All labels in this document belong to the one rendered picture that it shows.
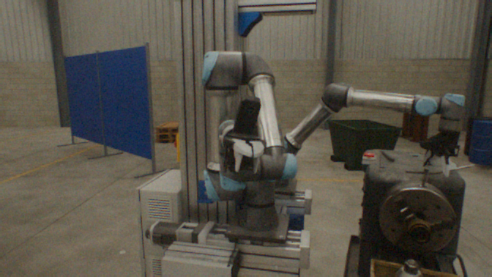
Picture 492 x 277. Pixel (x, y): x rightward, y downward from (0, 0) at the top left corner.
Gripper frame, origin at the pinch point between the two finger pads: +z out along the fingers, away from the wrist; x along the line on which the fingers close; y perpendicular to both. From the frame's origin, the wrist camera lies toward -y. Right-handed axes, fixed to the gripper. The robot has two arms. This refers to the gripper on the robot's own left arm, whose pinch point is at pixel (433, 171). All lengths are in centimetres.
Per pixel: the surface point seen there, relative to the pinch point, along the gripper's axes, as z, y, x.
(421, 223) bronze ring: 18.6, -11.6, -14.0
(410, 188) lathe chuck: 8.0, -10.3, -1.1
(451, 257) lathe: 43.0, 20.2, -1.1
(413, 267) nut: 14, -42, -50
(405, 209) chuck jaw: 15.9, -13.9, -5.8
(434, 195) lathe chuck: 8.7, -1.8, -6.1
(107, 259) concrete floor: 155, -186, 163
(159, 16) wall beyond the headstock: -186, -260, 1090
